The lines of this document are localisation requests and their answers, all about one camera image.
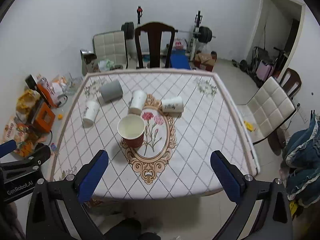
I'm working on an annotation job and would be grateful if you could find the small metal trash bin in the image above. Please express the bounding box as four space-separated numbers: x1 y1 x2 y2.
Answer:
80 50 100 76

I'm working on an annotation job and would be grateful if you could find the red ribbed paper cup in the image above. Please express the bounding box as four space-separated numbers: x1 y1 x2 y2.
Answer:
117 114 145 148

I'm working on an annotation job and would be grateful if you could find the cream padded chair right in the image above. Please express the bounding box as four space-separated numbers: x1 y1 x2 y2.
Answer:
237 77 296 144

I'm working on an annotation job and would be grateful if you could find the snack package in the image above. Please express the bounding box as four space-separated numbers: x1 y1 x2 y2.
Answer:
2 116 26 143

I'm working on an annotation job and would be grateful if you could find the white paper cup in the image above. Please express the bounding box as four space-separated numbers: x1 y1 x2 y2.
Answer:
161 96 184 113
82 100 100 127
129 90 147 115

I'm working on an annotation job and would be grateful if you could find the floral patterned tablecloth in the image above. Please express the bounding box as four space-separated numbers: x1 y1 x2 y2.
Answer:
48 69 260 200

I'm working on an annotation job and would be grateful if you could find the white paper cup centre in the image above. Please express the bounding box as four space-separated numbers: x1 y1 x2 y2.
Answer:
129 90 147 115

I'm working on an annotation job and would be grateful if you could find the pink suitcase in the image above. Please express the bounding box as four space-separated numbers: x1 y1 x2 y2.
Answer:
256 60 274 81

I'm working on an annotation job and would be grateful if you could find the white paper cup right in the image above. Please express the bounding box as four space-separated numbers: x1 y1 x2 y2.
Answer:
161 96 184 113

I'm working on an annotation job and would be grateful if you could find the cream padded chair back left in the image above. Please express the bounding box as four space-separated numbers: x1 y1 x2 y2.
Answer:
93 30 128 69

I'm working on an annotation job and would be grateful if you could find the cream padded chair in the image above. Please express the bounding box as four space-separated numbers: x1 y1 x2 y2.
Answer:
93 30 128 69
237 77 296 144

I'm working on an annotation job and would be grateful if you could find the white squat rack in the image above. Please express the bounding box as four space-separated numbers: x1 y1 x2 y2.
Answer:
187 10 202 61

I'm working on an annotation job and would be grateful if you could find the dark wooden chair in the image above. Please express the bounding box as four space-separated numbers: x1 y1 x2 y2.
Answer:
279 68 302 99
135 22 176 68

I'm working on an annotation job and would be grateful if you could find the orange box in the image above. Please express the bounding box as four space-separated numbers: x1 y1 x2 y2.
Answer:
31 102 55 133

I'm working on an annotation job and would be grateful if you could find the yellow plastic bag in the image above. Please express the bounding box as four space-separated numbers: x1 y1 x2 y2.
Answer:
16 89 41 123

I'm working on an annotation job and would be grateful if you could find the blue weight bench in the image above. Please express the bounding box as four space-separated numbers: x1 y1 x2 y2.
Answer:
170 54 191 70

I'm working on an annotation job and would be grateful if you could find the barbell with black plates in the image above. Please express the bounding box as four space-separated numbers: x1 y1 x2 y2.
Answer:
121 22 216 43

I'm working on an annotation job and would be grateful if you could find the white paper cup far left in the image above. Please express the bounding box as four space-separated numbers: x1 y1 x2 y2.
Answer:
82 100 100 127

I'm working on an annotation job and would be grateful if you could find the grey paper cup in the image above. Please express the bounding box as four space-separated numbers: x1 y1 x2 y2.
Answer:
99 80 123 102

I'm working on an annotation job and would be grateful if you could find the dark wooden chair far right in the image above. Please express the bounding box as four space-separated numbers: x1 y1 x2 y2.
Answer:
279 68 302 99

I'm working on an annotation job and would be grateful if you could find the blue denim clothing pile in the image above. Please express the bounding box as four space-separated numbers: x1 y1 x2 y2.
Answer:
281 112 319 207

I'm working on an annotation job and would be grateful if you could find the cardboard box with red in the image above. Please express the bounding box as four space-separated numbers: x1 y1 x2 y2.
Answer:
194 51 217 72

